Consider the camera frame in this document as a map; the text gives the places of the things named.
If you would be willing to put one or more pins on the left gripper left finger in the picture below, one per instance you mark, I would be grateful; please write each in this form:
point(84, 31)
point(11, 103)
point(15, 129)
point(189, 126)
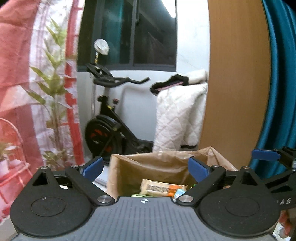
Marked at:
point(82, 178)

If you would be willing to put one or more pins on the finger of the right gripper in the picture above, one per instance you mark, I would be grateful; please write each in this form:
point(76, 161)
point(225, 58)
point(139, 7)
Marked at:
point(266, 155)

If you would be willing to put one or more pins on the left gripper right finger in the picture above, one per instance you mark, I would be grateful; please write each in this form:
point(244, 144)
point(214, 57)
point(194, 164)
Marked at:
point(209, 179)

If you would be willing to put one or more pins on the person's right hand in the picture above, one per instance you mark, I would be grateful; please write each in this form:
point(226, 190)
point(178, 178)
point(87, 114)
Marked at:
point(284, 220)

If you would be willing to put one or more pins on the teal blue curtain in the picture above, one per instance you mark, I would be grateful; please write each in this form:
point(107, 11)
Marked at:
point(278, 128)

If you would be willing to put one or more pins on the brown cardboard box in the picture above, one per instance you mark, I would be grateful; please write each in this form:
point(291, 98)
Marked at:
point(125, 173)

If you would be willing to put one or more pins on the black exercise bike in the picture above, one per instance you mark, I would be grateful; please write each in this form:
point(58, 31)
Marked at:
point(106, 134)

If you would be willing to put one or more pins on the wooden wardrobe panel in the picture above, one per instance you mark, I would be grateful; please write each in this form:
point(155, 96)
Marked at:
point(239, 79)

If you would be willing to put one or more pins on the beige orange snack bar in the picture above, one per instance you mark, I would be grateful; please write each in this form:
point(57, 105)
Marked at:
point(155, 188)

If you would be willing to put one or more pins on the red plant print curtain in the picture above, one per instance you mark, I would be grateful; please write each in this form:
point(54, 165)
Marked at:
point(39, 101)

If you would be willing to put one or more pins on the white quilted blanket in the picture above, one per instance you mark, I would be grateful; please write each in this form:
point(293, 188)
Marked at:
point(181, 103)

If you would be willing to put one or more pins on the dark window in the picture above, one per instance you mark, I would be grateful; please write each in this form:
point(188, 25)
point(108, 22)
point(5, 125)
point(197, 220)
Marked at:
point(142, 35)

